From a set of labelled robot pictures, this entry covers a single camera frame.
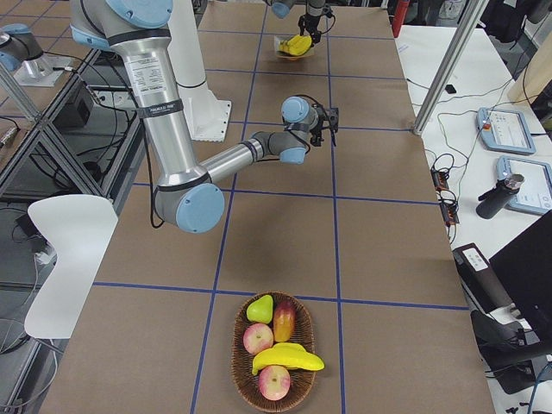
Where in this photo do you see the lower pink apple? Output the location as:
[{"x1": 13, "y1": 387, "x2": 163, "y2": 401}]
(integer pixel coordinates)
[{"x1": 258, "y1": 365, "x2": 291, "y2": 401}]

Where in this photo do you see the upper teach pendant tablet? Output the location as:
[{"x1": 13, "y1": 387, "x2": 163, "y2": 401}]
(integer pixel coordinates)
[{"x1": 476, "y1": 107, "x2": 536, "y2": 155}]

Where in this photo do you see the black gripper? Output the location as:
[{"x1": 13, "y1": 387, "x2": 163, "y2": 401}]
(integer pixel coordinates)
[
  {"x1": 309, "y1": 107, "x2": 337, "y2": 147},
  {"x1": 298, "y1": 13, "x2": 322, "y2": 45}
]

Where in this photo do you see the black bottle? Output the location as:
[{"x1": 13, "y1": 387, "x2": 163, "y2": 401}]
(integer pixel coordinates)
[{"x1": 475, "y1": 173, "x2": 525, "y2": 219}]

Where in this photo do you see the upper pink apple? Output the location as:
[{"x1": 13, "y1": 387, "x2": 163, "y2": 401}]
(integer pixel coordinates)
[{"x1": 242, "y1": 323, "x2": 273, "y2": 355}]

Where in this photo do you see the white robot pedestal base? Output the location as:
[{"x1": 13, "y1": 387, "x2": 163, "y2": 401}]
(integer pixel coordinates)
[{"x1": 168, "y1": 0, "x2": 232, "y2": 142}]

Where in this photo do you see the blue square plate orange rim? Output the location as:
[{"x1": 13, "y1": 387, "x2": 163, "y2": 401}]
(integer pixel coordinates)
[{"x1": 273, "y1": 34, "x2": 313, "y2": 60}]

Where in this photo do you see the pink apple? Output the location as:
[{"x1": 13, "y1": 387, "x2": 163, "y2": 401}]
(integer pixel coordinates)
[
  {"x1": 242, "y1": 323, "x2": 273, "y2": 355},
  {"x1": 258, "y1": 365, "x2": 291, "y2": 401}
]

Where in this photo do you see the teach pendant tablet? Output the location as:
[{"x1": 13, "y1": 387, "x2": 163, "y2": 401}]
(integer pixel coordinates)
[
  {"x1": 476, "y1": 107, "x2": 536, "y2": 155},
  {"x1": 496, "y1": 155, "x2": 551, "y2": 216}
]

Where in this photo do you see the aluminium frame post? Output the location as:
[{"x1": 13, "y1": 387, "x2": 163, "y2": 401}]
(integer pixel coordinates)
[{"x1": 412, "y1": 0, "x2": 489, "y2": 136}]

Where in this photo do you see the woven wicker fruit basket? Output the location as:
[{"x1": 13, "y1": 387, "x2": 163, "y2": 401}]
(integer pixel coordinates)
[{"x1": 230, "y1": 292, "x2": 325, "y2": 413}]

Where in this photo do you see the red cylinder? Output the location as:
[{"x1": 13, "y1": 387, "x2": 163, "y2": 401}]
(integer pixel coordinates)
[{"x1": 392, "y1": 0, "x2": 410, "y2": 38}]

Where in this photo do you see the red yellow mango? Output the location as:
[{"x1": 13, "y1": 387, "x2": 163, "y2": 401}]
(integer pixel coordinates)
[{"x1": 273, "y1": 300, "x2": 296, "y2": 342}]

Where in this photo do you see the green pear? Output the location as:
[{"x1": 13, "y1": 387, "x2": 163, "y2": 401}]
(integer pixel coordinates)
[{"x1": 246, "y1": 295, "x2": 273, "y2": 324}]

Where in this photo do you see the yellow banana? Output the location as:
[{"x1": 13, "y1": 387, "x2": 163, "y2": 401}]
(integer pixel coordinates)
[
  {"x1": 288, "y1": 34, "x2": 312, "y2": 56},
  {"x1": 278, "y1": 40, "x2": 291, "y2": 56},
  {"x1": 252, "y1": 342, "x2": 325, "y2": 375}
]

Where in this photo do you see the black monitor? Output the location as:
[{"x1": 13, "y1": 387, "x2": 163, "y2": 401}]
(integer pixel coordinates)
[{"x1": 490, "y1": 212, "x2": 551, "y2": 340}]

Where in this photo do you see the lower teach pendant tablet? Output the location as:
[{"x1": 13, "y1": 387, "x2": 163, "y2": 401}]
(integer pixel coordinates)
[{"x1": 496, "y1": 155, "x2": 551, "y2": 216}]

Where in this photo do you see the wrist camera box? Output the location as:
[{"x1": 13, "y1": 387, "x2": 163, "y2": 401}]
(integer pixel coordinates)
[{"x1": 326, "y1": 108, "x2": 339, "y2": 132}]

